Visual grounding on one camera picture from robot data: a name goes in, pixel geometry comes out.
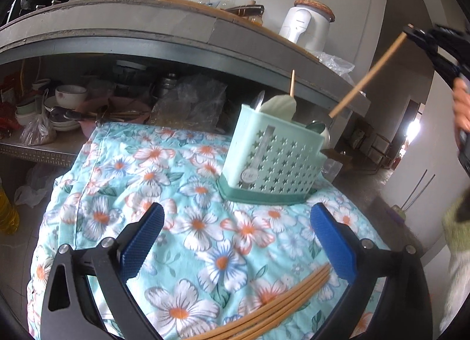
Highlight plastic bag of brown food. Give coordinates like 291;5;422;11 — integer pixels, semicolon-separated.
20;112;57;146

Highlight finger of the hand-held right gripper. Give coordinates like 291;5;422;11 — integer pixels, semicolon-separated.
428;45;470;85
403;23;470;50

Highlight orange sauce bottle red cap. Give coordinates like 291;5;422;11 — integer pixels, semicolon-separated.
247;0;264;28

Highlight person's right hand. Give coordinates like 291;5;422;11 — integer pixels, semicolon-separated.
452;77;470;131

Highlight pink plastic basin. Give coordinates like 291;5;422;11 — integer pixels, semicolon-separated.
75;97;151;138

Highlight small clear floor bag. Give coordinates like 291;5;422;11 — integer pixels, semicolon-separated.
323;162;343;182

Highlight white kitchen appliance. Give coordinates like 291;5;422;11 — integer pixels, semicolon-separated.
278;6;333;53

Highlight red snack packet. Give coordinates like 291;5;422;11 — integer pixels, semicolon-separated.
0;72;19;131

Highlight large clear plastic bag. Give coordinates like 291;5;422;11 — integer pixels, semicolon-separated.
150;73;226;131

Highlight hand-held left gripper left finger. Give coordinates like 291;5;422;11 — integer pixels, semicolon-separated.
40;202;165;340

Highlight broom with thin handles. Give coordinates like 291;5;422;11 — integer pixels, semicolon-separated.
391;171;436;221

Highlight white plastic floor bag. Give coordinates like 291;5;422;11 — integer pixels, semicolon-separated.
15;164;56;208

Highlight grey concrete kitchen counter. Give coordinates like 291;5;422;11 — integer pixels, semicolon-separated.
0;0;371;113

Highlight white floral ceramic bowl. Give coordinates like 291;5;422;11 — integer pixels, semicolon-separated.
55;85;88;107

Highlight small green bowl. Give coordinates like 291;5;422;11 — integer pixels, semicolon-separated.
15;101;37;116

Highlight green plastic utensil holder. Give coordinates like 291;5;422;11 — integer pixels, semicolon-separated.
216;103;331;205

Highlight stack of white dishes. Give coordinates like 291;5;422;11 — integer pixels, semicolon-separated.
48;105;81;132

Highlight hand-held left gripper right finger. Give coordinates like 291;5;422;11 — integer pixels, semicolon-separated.
310;202;434;340

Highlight cardboard box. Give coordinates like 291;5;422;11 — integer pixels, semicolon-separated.
323;149;353;172

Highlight kitchen knife dark handle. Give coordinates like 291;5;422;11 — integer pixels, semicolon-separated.
225;4;266;19

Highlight white rice paddle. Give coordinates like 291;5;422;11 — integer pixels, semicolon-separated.
261;95;296;120

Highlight yellow cooking oil bottle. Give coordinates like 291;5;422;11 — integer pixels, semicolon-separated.
0;178;19;234

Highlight clear crumpled plastic bag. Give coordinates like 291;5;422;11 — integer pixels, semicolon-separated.
314;51;368;96

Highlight small steel jar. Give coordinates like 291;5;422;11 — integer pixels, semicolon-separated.
160;73;180;98

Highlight floral blue blanket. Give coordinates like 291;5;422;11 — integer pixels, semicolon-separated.
27;121;392;340

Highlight stacked steel pots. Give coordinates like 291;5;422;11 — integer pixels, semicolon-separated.
114;61;147;94

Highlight woven round trivet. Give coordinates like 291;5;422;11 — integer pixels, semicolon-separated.
294;0;336;22

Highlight dark steel ladle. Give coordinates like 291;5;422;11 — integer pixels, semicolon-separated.
49;107;98;122

